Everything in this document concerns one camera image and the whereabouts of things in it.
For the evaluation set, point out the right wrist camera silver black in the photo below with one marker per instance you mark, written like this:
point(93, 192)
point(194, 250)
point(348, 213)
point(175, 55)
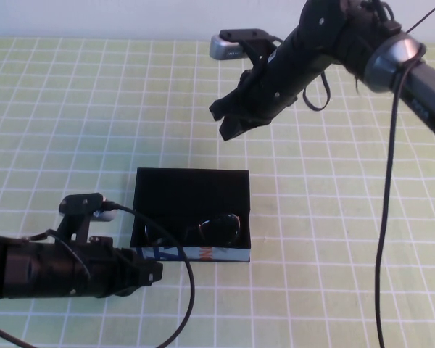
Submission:
point(224, 49)

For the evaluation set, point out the black right camera mount bracket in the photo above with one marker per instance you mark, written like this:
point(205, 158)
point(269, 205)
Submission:
point(257, 54)

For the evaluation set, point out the black glasses case box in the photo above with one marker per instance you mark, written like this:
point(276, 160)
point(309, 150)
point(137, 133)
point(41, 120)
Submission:
point(188, 195)

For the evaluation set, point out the long black zip tie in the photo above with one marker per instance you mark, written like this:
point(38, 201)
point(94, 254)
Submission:
point(426, 16)

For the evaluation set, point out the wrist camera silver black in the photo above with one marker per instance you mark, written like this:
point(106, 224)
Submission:
point(224, 49)
point(79, 203)

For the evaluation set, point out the black left camera mount bracket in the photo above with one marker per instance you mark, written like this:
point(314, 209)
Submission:
point(76, 228)

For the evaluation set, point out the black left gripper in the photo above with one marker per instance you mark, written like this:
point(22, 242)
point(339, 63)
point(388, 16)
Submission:
point(76, 268)

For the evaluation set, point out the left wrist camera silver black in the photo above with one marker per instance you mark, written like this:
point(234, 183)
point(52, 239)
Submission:
point(79, 203)

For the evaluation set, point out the black frame glasses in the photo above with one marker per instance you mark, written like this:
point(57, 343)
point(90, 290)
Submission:
point(217, 224)

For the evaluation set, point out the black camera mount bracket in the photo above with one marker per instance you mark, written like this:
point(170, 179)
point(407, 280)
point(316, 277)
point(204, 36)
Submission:
point(76, 228)
point(257, 54)

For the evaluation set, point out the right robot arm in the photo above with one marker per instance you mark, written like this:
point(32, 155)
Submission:
point(391, 65)

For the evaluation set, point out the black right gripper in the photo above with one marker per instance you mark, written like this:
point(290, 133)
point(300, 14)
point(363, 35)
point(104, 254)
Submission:
point(297, 65)

